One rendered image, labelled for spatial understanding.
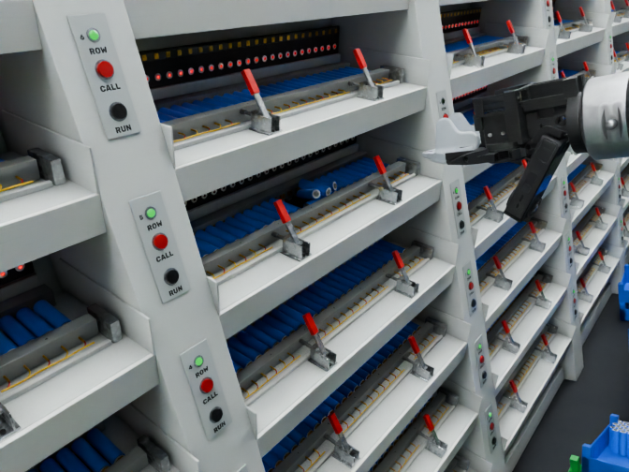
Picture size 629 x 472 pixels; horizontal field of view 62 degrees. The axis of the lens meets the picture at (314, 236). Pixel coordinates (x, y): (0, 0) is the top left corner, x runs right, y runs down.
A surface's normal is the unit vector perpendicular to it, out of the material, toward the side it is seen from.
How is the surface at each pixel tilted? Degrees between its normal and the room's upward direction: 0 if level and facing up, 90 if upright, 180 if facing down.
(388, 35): 90
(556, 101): 90
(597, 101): 55
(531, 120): 90
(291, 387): 19
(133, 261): 90
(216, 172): 109
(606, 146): 124
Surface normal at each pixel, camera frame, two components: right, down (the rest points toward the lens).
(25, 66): -0.63, 0.36
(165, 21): 0.77, 0.33
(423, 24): 0.74, 0.03
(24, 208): 0.04, -0.88
